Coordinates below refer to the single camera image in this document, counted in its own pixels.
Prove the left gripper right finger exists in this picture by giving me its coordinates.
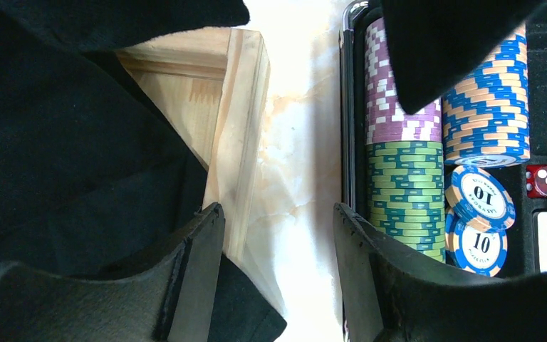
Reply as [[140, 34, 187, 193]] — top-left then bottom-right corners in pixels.
[[333, 203, 547, 341]]

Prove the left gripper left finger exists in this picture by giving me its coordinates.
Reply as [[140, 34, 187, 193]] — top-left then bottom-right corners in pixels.
[[0, 203, 226, 341]]

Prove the black aluminium poker case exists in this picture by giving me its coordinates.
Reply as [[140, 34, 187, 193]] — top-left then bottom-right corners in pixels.
[[340, 1, 547, 279]]

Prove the green grey chip stack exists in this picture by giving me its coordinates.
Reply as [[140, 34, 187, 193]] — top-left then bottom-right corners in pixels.
[[364, 18, 445, 262]]

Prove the black t-shirt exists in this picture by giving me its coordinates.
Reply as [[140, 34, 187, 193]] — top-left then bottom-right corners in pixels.
[[0, 1, 287, 341]]

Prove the purple blue chip stack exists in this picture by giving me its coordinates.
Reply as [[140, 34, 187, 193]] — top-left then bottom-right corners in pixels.
[[442, 24, 531, 168]]

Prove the wooden clothes rack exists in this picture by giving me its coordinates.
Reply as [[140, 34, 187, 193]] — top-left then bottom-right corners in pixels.
[[115, 27, 286, 315]]

